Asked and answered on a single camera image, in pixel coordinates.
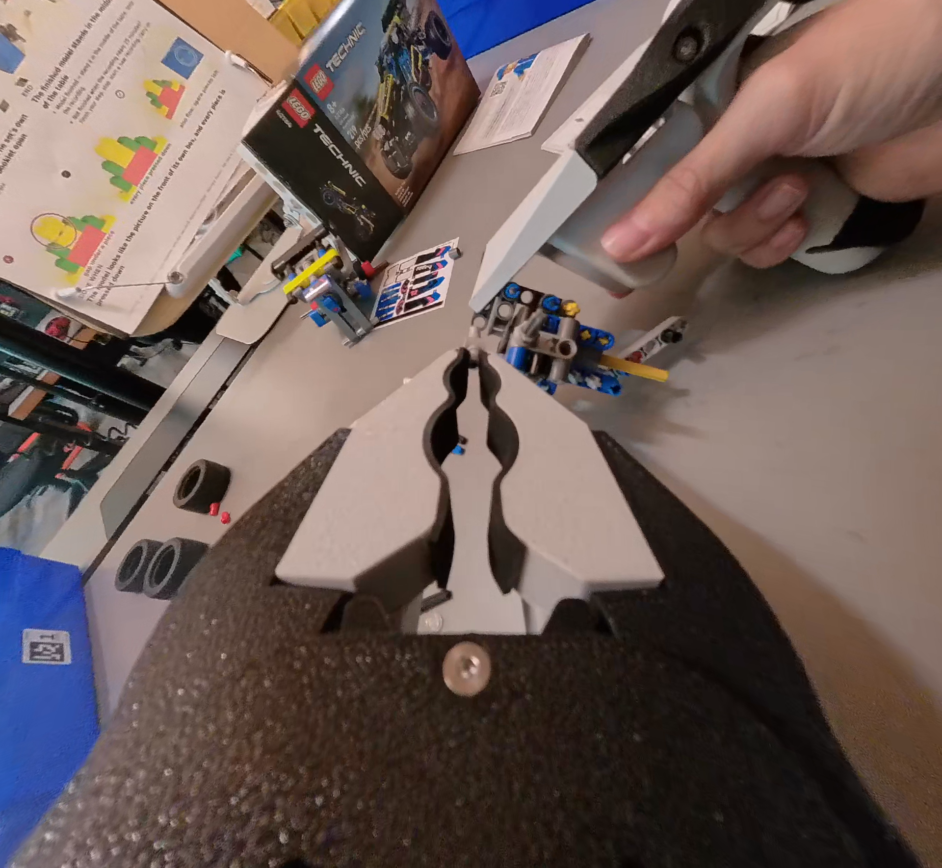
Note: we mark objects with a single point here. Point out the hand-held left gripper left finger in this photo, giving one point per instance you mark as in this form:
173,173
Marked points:
360,500

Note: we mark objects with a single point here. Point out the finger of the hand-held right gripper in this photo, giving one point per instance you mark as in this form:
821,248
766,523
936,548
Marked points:
537,221

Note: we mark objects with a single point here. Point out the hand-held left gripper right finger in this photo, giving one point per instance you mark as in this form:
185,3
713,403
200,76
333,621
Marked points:
581,507

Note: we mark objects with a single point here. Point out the blue grey lego sub-assembly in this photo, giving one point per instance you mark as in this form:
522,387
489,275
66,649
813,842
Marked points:
559,346

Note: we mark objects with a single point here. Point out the small light grey lego pin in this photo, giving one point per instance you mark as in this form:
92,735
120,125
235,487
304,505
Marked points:
475,353

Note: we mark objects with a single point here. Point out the lego sticker sheet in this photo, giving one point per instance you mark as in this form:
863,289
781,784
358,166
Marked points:
412,287

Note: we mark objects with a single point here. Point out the black rubber lego tyre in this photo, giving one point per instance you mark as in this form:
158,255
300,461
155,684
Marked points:
132,566
176,570
200,487

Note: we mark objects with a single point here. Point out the lego set cardboard box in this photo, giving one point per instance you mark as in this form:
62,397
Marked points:
368,110

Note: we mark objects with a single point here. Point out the partly built lego buggy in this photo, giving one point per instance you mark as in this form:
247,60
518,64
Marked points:
331,294

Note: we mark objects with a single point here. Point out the person's right hand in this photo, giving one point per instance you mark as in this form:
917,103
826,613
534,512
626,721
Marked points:
846,95

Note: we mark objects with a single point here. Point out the folded paper leaflet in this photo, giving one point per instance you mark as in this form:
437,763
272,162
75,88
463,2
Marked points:
522,95

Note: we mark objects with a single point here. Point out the printed instruction sheet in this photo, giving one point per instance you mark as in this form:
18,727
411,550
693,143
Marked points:
110,110

